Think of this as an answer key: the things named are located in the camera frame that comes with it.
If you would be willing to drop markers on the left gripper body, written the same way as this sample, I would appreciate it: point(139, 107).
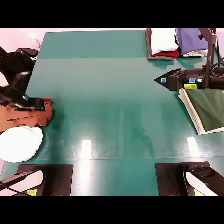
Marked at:
point(33, 103)

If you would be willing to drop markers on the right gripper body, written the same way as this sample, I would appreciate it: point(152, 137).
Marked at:
point(190, 80)

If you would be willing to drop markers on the orange garment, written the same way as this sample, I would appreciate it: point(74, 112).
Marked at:
point(23, 118)

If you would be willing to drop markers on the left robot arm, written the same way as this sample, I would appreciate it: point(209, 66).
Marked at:
point(19, 144)

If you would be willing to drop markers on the dark green garment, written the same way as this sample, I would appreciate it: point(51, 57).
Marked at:
point(208, 108)

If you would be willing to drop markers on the red garment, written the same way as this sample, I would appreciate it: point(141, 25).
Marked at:
point(168, 53)

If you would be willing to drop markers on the white garment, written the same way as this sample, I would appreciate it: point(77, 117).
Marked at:
point(192, 115)
point(163, 40)

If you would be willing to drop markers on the purple garment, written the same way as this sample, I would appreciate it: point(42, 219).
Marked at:
point(189, 39)

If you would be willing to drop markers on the brown garment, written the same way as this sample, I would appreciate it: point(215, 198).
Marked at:
point(149, 43)

